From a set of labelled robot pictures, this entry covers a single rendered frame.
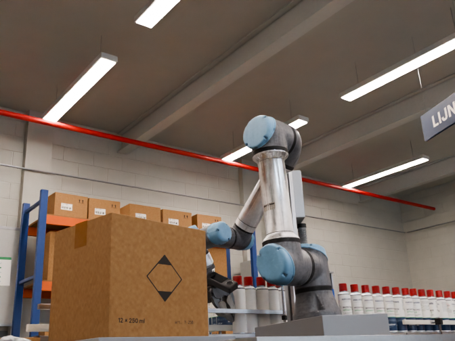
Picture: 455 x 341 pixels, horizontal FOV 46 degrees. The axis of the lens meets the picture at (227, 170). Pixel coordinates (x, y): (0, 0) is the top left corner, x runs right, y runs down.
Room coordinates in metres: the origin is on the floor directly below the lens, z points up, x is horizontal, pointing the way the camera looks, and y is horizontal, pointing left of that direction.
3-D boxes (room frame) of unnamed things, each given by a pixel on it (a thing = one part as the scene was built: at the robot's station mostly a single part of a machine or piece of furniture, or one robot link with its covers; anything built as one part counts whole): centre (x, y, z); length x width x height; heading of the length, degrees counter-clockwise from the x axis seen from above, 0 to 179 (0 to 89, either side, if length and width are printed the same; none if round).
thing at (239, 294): (1.98, -0.02, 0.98); 0.05 x 0.05 x 0.20
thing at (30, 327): (1.88, 0.16, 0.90); 1.07 x 0.01 x 0.02; 129
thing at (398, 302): (2.58, -0.76, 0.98); 0.05 x 0.05 x 0.20
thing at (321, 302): (1.72, -0.25, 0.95); 0.15 x 0.15 x 0.10
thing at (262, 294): (2.04, -0.10, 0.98); 0.05 x 0.05 x 0.20
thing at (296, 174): (2.03, -0.23, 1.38); 0.17 x 0.10 x 0.19; 4
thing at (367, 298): (2.43, -0.59, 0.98); 0.05 x 0.05 x 0.20
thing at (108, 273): (1.36, 0.25, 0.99); 0.30 x 0.24 x 0.27; 138
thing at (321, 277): (1.71, -0.24, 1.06); 0.13 x 0.12 x 0.14; 138
